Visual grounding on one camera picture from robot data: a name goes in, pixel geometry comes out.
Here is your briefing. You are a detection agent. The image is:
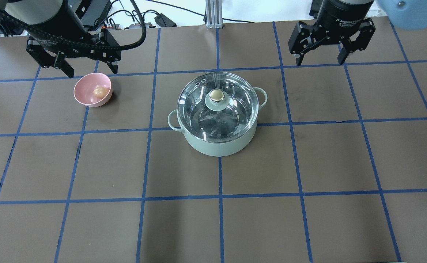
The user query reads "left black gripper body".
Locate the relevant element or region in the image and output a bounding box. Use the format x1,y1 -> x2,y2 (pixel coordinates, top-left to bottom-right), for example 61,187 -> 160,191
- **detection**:
25,0 -> 122,68

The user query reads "light green electric pot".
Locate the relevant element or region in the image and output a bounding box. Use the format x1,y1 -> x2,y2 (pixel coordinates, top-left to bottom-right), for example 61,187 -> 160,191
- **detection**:
168,87 -> 267,157

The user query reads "black power adapter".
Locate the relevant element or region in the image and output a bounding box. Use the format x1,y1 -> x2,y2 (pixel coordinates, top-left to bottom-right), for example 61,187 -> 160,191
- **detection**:
154,13 -> 177,28

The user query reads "brown egg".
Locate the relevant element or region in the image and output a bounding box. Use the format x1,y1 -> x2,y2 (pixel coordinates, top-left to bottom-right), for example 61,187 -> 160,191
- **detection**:
93,86 -> 109,99

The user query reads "aluminium frame post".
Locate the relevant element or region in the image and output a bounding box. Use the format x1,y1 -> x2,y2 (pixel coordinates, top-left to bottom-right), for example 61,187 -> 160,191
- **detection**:
205,0 -> 223,29

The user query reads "black braided left cable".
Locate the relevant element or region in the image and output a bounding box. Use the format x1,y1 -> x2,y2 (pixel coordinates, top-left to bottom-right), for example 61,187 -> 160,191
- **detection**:
0,0 -> 147,50

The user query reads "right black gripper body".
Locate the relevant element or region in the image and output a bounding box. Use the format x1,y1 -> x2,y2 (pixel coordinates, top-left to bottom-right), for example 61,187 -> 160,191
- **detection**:
288,0 -> 376,55

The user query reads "glass pot lid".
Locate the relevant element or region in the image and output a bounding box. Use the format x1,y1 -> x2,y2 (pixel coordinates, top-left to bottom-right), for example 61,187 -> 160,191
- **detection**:
177,72 -> 268,143

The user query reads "pink bowl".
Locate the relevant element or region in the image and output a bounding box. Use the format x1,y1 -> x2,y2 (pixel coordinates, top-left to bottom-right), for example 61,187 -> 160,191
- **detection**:
73,73 -> 113,107

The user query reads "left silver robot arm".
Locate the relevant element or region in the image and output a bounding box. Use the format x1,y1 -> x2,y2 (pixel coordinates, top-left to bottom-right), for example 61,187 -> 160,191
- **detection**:
0,0 -> 122,78

